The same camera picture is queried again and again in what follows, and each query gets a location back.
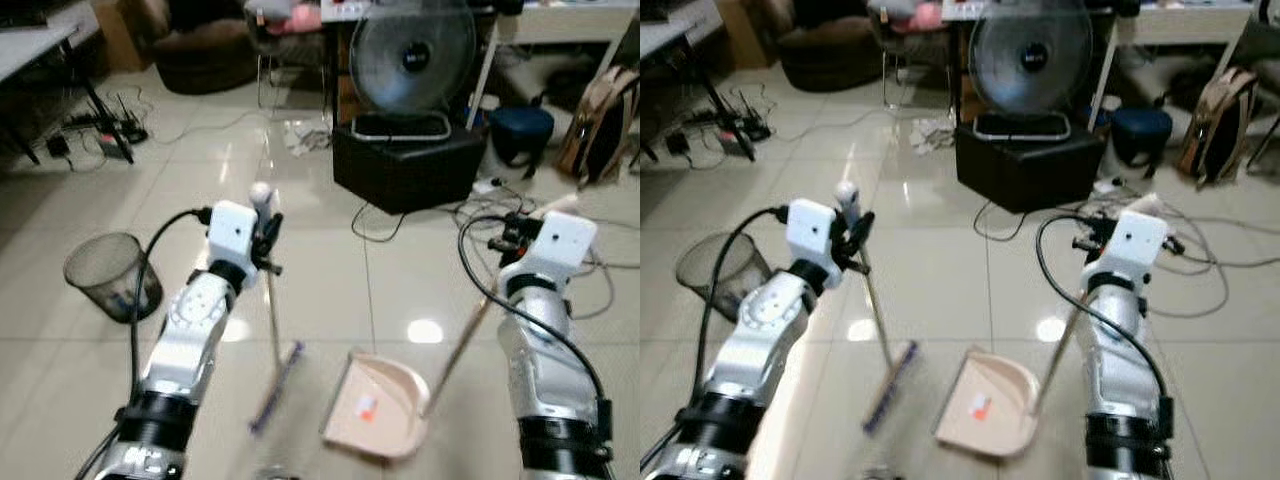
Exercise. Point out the broom with purple bristles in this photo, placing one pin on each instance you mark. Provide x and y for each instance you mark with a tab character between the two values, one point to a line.
277	385
892	385

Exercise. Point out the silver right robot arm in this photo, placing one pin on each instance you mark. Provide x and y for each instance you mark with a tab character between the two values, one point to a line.
540	350
1115	350

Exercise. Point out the grey round floor fan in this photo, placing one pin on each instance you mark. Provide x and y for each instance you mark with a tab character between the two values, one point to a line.
412	55
1030	55

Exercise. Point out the crumpled white paper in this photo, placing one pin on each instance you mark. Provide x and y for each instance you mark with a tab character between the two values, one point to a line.
305	138
932	135

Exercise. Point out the black box ottoman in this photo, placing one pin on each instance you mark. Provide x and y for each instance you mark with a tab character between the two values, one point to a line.
410	170
1030	170

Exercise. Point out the dark blue round stool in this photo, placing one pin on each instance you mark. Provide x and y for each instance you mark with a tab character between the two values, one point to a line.
1140	130
520	130

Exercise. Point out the black mesh waste bin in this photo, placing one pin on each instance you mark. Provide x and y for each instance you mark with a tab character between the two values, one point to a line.
720	275
105	275

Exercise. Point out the black router with antennas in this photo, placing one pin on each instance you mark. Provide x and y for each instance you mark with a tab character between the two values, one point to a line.
750	125
125	128

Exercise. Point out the brown backpack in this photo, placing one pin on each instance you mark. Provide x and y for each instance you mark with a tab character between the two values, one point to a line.
1218	125
600	125

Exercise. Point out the white leaning pole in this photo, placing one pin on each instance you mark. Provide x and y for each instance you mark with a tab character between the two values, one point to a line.
484	75
1104	75

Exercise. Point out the dark brown bean bag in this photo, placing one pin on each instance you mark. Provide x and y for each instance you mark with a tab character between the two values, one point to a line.
825	55
205	55

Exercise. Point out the black power adapter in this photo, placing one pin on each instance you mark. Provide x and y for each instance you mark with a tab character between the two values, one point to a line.
58	147
679	144

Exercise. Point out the chair with pink cushion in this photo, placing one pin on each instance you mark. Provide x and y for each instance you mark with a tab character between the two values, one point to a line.
910	22
290	25

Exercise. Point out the brown cardboard box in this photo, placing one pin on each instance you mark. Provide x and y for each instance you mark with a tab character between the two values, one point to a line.
740	32
122	35

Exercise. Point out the long white desk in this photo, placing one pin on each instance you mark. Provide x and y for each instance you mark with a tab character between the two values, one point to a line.
1190	20
570	20

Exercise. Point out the white table with black legs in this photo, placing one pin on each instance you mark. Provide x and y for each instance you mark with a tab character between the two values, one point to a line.
40	45
675	30

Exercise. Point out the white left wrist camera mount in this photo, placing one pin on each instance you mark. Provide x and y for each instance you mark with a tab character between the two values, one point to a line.
232	232
810	230

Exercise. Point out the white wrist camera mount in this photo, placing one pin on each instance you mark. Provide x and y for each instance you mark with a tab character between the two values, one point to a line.
810	230
560	250
232	232
1135	248

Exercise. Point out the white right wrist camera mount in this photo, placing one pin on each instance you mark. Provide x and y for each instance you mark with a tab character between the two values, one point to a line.
1135	248
560	250

